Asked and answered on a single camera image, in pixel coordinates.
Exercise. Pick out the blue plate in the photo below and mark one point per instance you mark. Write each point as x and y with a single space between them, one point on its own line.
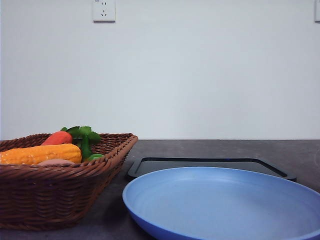
211 203

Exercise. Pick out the brown egg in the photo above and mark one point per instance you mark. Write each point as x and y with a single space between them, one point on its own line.
56 161

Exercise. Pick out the brown wicker basket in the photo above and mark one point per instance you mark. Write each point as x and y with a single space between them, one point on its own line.
57 194

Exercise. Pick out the black serving tray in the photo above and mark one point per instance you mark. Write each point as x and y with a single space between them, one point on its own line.
134 168

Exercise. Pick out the green toy pepper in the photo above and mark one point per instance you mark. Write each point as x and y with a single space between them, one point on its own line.
93 157

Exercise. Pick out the green toy leafy vegetable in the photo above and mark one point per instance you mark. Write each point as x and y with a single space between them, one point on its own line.
85 138

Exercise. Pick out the orange toy carrot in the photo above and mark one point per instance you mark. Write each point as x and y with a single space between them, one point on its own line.
58 138

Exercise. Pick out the yellow toy corn cob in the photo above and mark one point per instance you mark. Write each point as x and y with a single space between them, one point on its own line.
34 154

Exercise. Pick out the white wall socket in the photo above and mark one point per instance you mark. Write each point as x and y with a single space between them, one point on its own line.
103 11

